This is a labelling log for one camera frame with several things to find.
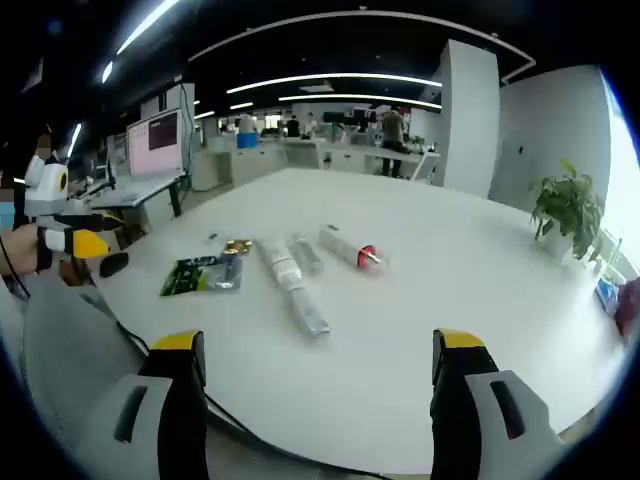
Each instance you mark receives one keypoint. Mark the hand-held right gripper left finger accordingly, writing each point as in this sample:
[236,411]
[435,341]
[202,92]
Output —
[165,425]

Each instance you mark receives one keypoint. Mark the black green skincare sachet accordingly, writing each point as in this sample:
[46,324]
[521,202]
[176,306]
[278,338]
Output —
[197,276]

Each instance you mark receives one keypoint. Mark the gold skincare sachet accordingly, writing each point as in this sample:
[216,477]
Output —
[236,246]

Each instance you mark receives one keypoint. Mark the small white skincare tube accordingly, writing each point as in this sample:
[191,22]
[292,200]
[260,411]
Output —
[307,255]
[310,312]

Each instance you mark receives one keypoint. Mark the person's left hand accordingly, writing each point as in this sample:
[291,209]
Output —
[20,250]

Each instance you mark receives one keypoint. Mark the blue packet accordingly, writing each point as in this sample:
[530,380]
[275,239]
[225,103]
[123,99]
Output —
[606,296]

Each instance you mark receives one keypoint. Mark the potted green plant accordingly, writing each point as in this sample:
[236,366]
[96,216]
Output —
[570,210]

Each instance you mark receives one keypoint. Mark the black chair armrest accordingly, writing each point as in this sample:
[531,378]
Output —
[114,263]

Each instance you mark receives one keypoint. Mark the white monitor desk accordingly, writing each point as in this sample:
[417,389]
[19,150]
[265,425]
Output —
[135,192]

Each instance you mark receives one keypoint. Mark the blue storage box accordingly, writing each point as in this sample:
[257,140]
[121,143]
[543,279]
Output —
[247,140]

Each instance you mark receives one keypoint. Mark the row of white office desks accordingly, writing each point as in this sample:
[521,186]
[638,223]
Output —
[325,155]

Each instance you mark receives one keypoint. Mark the ceiling light strip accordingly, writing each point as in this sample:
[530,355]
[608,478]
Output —
[332,77]
[360,98]

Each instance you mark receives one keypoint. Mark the red collar pump skincare bottle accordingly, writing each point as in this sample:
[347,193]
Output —
[342,246]

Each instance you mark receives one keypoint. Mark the red cloth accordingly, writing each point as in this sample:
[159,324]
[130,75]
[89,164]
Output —
[630,307]

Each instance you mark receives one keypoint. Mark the computer monitor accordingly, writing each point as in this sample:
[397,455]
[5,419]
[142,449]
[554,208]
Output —
[152,145]

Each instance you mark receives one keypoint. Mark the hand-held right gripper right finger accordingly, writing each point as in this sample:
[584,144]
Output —
[465,425]

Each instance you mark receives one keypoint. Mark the small clear skincare sachet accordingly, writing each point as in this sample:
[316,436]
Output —
[212,236]

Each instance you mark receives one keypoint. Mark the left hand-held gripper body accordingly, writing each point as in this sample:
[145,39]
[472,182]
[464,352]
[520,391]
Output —
[47,185]

